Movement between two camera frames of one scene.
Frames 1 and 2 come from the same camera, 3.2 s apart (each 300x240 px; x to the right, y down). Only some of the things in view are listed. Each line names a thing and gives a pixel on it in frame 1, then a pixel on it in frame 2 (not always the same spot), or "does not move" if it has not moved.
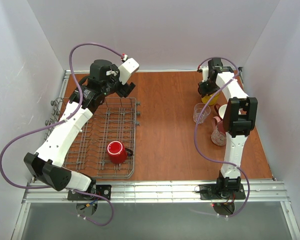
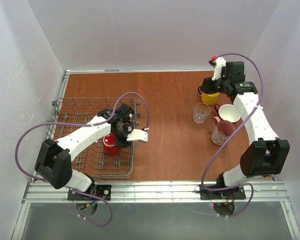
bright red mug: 117,153 to 109,145
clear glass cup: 198,109 does not move
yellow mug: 205,99 does not move
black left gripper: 125,89 to 122,141
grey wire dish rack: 116,119 does not move
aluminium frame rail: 162,192 does not move
